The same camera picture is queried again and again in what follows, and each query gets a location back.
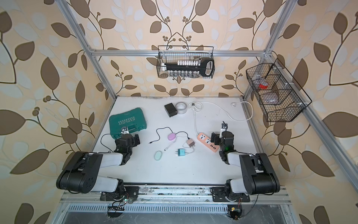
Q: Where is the red white item in basket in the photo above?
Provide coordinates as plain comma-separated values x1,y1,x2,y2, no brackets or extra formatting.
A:
257,78,269,90

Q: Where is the back wire basket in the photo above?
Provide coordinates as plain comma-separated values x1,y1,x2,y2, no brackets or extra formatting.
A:
156,45,215,78

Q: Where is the orange power strip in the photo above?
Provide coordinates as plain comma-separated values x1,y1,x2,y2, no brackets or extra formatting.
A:
197,133,220,153

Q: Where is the mint earbud case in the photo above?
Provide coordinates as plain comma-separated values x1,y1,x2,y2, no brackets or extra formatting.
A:
154,151,163,161

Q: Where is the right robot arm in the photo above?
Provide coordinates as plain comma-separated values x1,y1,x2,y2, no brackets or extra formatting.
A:
211,131,281,197

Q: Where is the right wire basket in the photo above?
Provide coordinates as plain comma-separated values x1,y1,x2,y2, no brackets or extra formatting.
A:
246,59,312,122

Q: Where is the black white tool set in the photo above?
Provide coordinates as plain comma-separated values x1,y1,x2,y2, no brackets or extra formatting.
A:
157,58,215,78

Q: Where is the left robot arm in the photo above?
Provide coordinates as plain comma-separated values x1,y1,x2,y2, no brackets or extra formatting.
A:
56,133,140,195

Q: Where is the clear tape roll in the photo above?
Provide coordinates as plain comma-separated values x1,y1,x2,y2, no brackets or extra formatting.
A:
175,102,188,114

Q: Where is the black box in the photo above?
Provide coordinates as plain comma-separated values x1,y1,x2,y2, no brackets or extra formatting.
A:
164,103,178,117

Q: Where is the teal charger plug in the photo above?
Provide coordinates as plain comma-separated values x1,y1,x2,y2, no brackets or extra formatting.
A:
176,148,186,156

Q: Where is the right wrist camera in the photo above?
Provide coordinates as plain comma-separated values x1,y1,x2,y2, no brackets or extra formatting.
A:
219,121,228,138

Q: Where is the wire basket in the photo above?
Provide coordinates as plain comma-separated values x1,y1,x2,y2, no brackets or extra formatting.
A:
246,59,312,122
156,45,215,78

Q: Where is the white power strip cable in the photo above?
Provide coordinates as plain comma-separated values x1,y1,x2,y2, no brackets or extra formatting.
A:
188,100,254,134

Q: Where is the green tool case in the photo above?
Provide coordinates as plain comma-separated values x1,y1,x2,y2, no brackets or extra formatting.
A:
109,107,147,139

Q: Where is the black charging cable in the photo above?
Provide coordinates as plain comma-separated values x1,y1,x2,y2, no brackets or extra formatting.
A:
149,126,191,145

